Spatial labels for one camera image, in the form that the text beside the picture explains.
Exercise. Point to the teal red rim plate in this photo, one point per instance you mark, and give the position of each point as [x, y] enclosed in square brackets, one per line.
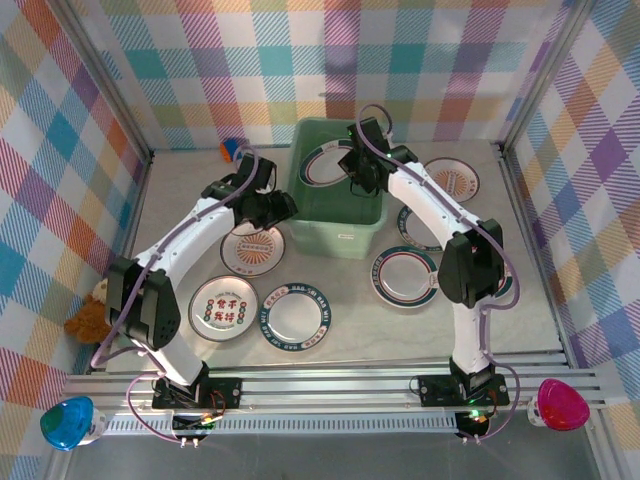
[322, 167]
[506, 285]
[405, 280]

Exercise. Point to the orange sunburst plate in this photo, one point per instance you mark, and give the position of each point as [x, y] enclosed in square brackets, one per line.
[252, 252]
[457, 182]

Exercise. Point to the blue lettered rim plate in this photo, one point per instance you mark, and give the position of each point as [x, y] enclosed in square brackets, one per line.
[415, 227]
[295, 317]

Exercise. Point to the red characters plate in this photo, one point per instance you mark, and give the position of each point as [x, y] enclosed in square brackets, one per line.
[223, 310]

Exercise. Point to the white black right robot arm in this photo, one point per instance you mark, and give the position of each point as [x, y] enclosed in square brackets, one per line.
[425, 195]

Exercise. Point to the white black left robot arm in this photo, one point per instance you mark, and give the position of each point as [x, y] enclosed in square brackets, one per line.
[175, 240]

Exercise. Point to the green plastic bin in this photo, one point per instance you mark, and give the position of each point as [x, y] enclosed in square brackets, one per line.
[330, 235]

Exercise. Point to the colourful puzzle cube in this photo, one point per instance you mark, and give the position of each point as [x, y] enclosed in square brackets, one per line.
[229, 150]

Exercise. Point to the brown teddy bear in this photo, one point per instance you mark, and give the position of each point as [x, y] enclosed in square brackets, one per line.
[90, 320]

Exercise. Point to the small circuit board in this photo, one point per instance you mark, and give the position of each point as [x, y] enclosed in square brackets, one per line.
[475, 420]
[192, 425]

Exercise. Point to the pink dome button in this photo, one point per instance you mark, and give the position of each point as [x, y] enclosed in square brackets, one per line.
[562, 405]

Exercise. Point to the blue dome button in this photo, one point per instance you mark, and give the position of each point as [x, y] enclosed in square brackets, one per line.
[67, 422]

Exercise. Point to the aluminium side rail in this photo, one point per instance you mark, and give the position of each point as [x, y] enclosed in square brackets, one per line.
[525, 225]

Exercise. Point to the aluminium frame post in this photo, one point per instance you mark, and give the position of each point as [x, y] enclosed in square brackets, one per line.
[111, 82]
[541, 75]

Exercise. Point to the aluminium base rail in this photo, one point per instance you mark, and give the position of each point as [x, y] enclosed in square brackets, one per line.
[325, 387]

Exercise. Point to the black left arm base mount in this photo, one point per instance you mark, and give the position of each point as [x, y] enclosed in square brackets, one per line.
[225, 392]

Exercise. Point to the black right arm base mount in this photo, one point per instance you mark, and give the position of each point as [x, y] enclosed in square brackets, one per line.
[435, 390]

